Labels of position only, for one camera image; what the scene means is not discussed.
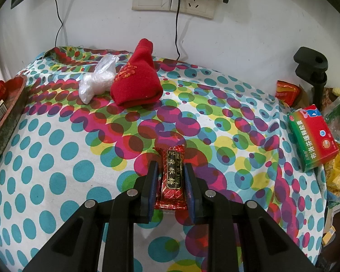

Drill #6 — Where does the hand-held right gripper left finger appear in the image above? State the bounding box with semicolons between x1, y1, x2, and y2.
22;161;159;272

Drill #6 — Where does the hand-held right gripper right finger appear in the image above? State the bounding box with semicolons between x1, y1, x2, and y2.
184;163;318;272

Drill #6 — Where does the red candy packet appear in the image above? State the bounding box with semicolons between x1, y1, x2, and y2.
153;144;187;211

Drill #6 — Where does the red round tray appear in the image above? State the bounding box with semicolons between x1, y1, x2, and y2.
0;75;28;176

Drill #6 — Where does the white crumpled plastic bag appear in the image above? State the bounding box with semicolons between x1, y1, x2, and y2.
79;55;120;105

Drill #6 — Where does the red and green medicine box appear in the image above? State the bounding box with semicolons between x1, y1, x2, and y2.
287;105;340;173

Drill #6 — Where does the orange red snack packet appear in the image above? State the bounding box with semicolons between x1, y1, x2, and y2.
275;80;301;107

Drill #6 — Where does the black clamp stand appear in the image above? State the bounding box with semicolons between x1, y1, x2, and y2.
293;46;328;107

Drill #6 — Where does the black cable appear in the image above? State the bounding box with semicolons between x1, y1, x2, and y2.
174;0;187;61
54;0;67;47

